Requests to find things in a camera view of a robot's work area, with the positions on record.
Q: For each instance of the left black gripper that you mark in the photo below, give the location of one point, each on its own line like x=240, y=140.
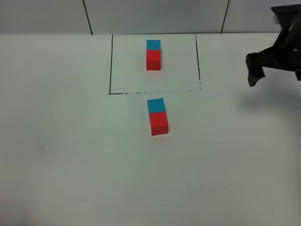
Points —
x=285, y=54

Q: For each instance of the red template block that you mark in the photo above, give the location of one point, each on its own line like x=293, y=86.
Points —
x=153, y=60

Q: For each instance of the blue template block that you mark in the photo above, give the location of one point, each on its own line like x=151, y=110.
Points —
x=153, y=45

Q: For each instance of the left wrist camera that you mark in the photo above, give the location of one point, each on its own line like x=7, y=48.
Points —
x=285, y=15

